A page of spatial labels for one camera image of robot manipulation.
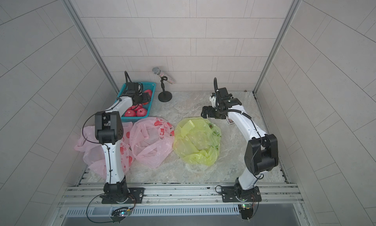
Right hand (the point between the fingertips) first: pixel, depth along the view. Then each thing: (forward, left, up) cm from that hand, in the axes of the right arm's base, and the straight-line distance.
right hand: (208, 113), depth 86 cm
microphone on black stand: (+27, +31, -11) cm, 43 cm away
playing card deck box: (+3, -15, -14) cm, 21 cm away
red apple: (+9, +43, -6) cm, 45 cm away
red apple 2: (+25, +39, -3) cm, 47 cm away
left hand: (+25, +41, -6) cm, 49 cm away
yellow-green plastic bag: (-10, +8, -15) cm, 19 cm away
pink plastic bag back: (-8, +36, -14) cm, 39 cm away
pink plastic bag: (-16, +66, -8) cm, 68 cm away
